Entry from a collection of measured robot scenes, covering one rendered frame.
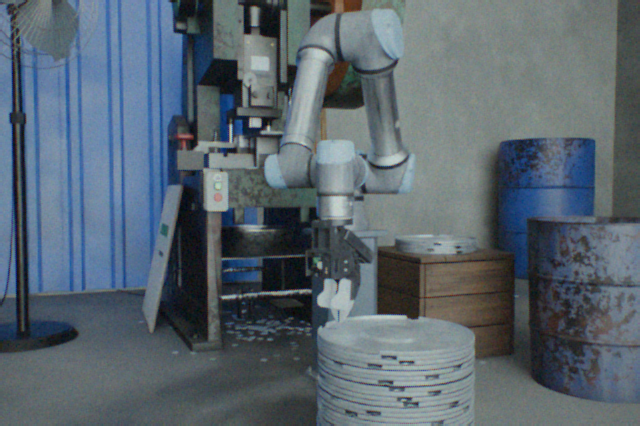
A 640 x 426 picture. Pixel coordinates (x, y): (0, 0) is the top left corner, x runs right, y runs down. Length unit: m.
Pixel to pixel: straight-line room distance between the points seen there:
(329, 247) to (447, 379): 0.33
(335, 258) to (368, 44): 0.57
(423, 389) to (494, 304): 1.14
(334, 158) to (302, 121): 0.22
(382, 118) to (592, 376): 0.89
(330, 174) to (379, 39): 0.43
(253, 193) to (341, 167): 1.13
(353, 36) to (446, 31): 2.99
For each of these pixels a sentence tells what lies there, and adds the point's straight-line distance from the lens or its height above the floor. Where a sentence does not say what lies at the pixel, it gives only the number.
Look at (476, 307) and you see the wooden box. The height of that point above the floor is 0.17.
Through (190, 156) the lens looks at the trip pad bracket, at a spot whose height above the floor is 0.68.
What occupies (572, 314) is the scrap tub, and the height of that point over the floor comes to 0.23.
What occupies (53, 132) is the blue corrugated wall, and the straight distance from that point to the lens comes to 3.56.
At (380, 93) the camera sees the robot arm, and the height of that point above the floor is 0.81.
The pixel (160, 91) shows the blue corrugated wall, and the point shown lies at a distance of 3.61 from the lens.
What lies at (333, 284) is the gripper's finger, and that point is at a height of 0.38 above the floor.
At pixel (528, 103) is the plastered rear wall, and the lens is 4.84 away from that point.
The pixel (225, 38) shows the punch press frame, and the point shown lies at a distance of 2.44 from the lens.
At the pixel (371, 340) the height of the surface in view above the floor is 0.30.
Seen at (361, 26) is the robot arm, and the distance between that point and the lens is 1.51.
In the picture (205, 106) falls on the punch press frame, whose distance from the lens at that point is 2.69.
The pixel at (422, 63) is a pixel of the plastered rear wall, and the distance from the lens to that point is 4.33.
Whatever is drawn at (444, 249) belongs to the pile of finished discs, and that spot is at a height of 0.37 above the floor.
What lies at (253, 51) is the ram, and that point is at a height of 1.11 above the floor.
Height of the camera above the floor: 0.57
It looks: 3 degrees down
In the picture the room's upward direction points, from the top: straight up
